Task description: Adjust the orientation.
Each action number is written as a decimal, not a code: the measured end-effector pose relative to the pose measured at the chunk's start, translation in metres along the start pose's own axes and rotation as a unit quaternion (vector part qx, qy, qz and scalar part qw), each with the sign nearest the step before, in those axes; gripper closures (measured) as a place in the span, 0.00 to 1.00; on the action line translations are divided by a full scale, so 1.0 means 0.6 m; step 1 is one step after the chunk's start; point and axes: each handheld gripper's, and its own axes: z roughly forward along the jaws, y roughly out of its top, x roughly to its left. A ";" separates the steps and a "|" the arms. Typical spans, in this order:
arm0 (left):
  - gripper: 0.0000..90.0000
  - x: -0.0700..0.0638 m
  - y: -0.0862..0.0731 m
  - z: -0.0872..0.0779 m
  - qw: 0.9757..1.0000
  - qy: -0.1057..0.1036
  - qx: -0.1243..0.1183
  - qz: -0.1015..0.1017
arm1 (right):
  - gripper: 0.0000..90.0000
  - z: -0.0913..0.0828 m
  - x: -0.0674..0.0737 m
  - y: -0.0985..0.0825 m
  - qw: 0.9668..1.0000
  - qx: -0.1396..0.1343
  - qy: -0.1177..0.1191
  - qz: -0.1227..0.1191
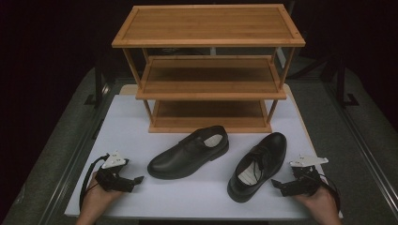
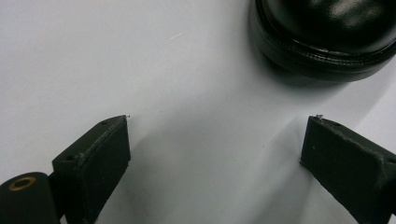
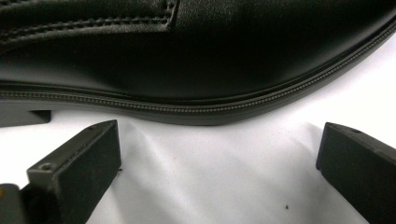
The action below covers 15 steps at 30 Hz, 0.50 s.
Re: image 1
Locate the person's left hand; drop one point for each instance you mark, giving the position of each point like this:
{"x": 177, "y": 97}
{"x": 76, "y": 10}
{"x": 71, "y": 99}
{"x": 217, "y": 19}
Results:
{"x": 98, "y": 200}

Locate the black metal stand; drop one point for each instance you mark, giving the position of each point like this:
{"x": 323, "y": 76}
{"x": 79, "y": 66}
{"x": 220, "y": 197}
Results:
{"x": 342, "y": 84}
{"x": 98, "y": 84}

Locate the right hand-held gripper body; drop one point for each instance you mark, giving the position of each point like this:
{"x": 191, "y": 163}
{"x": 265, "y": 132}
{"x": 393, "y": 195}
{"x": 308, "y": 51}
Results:
{"x": 305, "y": 179}

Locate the black leather shoe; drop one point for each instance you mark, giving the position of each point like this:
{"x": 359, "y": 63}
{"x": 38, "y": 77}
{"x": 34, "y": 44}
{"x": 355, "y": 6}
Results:
{"x": 270, "y": 146}
{"x": 178, "y": 159}

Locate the metal frame rail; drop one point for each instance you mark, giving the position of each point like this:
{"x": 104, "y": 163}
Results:
{"x": 359, "y": 140}
{"x": 75, "y": 156}

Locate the three-tier wooden shoe rack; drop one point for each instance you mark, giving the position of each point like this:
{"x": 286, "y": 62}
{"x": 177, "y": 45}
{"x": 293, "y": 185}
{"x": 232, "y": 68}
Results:
{"x": 208, "y": 26}

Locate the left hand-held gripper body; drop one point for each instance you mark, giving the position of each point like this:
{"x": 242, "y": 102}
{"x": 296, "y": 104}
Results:
{"x": 109, "y": 179}

